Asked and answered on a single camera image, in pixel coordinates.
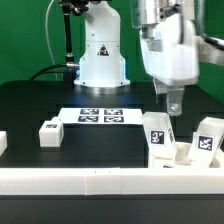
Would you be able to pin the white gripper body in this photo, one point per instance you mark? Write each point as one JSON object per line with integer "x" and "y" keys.
{"x": 167, "y": 60}

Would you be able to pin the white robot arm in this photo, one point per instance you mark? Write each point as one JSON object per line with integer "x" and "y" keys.
{"x": 102, "y": 67}

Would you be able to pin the white marker tag sheet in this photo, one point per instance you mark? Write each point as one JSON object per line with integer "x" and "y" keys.
{"x": 101, "y": 116}

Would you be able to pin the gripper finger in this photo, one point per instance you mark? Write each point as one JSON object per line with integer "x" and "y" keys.
{"x": 160, "y": 90}
{"x": 174, "y": 98}

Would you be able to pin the white U-shaped obstacle fence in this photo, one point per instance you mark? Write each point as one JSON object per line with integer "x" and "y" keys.
{"x": 118, "y": 181}

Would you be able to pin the white round stool seat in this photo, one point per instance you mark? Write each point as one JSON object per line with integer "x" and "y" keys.
{"x": 181, "y": 159}

